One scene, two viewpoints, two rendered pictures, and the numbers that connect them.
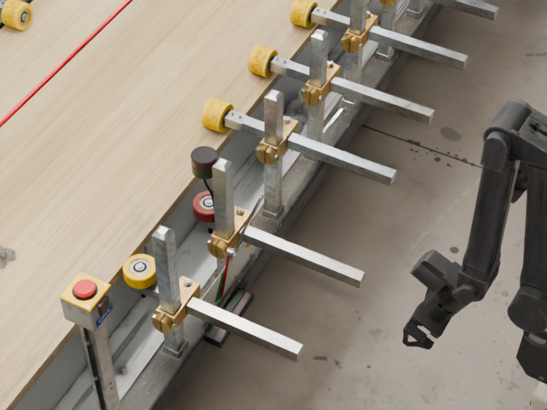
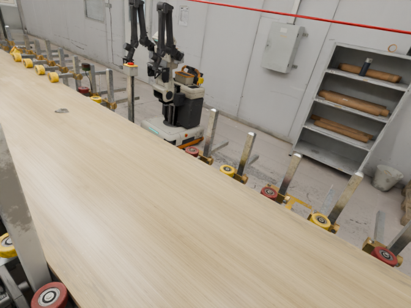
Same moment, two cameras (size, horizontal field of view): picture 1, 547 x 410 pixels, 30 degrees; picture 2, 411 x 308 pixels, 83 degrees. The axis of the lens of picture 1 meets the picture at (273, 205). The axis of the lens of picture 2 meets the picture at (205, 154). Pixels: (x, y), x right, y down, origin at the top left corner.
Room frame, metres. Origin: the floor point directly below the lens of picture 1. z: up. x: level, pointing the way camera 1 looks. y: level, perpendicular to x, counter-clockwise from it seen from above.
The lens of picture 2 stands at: (0.42, 1.92, 1.60)
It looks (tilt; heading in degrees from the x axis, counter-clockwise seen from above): 31 degrees down; 275
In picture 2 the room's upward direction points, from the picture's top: 10 degrees clockwise
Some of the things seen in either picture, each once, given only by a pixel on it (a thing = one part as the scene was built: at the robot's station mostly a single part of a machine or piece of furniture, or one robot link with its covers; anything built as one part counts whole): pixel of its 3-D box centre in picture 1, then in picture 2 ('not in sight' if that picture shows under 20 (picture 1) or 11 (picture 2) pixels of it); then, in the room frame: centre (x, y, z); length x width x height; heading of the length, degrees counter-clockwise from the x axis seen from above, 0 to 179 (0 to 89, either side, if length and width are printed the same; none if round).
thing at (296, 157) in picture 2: not in sight; (282, 192); (0.07, 0.92, 0.87); 0.04 x 0.04 x 0.48; 63
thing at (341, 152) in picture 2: not in sight; (347, 113); (-1.04, -1.22, 0.78); 0.90 x 0.45 x 1.55; 153
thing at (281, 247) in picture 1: (280, 247); (105, 91); (1.60, -0.02, 0.84); 0.43 x 0.03 x 0.04; 63
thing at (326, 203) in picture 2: not in sight; (323, 210); (-0.16, 0.93, 0.82); 0.43 x 0.03 x 0.04; 63
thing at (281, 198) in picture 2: not in sight; (276, 194); (0.09, 0.91, 0.84); 0.14 x 0.06 x 0.05; 153
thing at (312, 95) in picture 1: (321, 84); (62, 68); (2.09, -0.12, 0.95); 0.14 x 0.06 x 0.05; 153
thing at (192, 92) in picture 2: not in sight; (180, 99); (1.11, -0.96, 0.59); 0.55 x 0.34 x 0.83; 148
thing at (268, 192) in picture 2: not in sight; (266, 199); (0.15, 0.99, 0.85); 0.08 x 0.08 x 0.11
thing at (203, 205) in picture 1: (209, 216); (84, 93); (1.69, 0.16, 0.85); 0.08 x 0.08 x 0.11
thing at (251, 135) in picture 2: not in sight; (241, 169); (0.29, 0.80, 0.87); 0.04 x 0.04 x 0.48; 63
